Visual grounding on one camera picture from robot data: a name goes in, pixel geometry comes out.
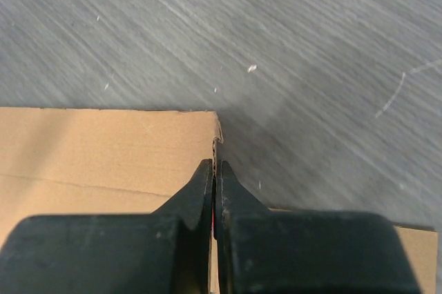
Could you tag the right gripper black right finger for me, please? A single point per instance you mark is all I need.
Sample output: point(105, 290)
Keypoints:
point(303, 251)

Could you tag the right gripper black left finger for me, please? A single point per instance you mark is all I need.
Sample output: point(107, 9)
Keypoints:
point(166, 251)

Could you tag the brown cardboard box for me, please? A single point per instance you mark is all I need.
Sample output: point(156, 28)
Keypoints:
point(83, 161)

